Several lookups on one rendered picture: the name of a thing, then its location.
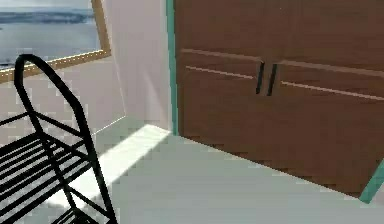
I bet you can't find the brown wooden double door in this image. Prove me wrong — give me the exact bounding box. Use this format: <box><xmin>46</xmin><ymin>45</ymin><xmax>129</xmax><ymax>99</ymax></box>
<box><xmin>173</xmin><ymin>0</ymin><xmax>384</xmax><ymax>198</ymax></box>

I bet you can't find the black metal rack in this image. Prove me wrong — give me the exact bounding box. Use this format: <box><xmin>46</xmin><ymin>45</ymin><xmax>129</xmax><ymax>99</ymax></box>
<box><xmin>0</xmin><ymin>53</ymin><xmax>119</xmax><ymax>224</ymax></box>

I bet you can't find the wood framed window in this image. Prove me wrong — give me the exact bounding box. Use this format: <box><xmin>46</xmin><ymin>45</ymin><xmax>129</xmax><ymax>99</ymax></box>
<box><xmin>0</xmin><ymin>0</ymin><xmax>112</xmax><ymax>85</ymax></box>

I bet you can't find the black bar door handle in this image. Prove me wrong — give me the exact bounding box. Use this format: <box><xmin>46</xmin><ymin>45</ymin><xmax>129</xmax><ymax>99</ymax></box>
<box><xmin>266</xmin><ymin>63</ymin><xmax>279</xmax><ymax>97</ymax></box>
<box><xmin>255</xmin><ymin>60</ymin><xmax>266</xmax><ymax>95</ymax></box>

